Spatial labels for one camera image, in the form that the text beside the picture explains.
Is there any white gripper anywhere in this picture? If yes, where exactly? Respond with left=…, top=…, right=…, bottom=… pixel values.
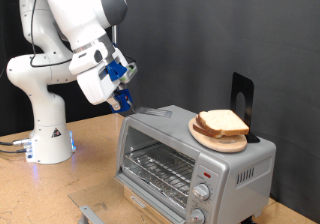
left=68, top=42, right=122, bottom=113

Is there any black spatula with blue cube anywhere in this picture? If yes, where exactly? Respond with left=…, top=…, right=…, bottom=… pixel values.
left=111, top=88, right=174, bottom=119

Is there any glass oven door with handle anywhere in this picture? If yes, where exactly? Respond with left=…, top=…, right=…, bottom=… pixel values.
left=68, top=174, right=183, bottom=224

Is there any silver oven knob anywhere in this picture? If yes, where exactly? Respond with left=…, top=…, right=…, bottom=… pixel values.
left=186, top=207, right=206, bottom=224
left=192, top=182, right=211, bottom=202

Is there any silver toaster oven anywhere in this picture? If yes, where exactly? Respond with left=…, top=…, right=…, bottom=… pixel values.
left=114, top=104, right=277, bottom=224

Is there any vertical metal pole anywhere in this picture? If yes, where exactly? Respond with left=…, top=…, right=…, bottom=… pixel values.
left=111, top=23, right=119, bottom=114

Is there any round wooden cutting board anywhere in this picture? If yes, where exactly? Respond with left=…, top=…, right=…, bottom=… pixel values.
left=187, top=116, right=248, bottom=154

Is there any black metal bookend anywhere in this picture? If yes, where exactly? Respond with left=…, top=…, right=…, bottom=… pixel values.
left=229, top=71, right=261, bottom=144

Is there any wire oven rack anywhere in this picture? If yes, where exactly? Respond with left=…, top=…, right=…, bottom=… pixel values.
left=123, top=142, right=196, bottom=199

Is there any black camera cable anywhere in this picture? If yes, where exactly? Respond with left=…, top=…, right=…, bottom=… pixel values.
left=29, top=0, right=73, bottom=69

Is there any black base cable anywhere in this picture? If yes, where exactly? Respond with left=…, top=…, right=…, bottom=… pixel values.
left=0, top=147, right=28, bottom=155

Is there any base cable with metal connector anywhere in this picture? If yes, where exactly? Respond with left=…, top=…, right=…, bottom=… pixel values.
left=0, top=137, right=33, bottom=148

